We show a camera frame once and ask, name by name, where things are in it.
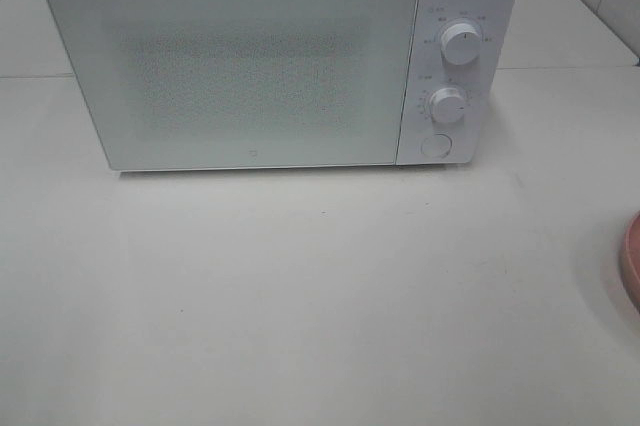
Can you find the round white door button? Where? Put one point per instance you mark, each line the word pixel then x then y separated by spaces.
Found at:
pixel 436 146

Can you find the pink round plate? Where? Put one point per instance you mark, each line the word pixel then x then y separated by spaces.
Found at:
pixel 629 260

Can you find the white microwave door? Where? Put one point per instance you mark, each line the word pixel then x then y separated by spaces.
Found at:
pixel 224 84

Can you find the lower white timer knob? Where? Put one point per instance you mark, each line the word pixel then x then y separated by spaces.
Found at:
pixel 447 105

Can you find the upper white power knob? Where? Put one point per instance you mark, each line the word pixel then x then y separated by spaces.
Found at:
pixel 460 41

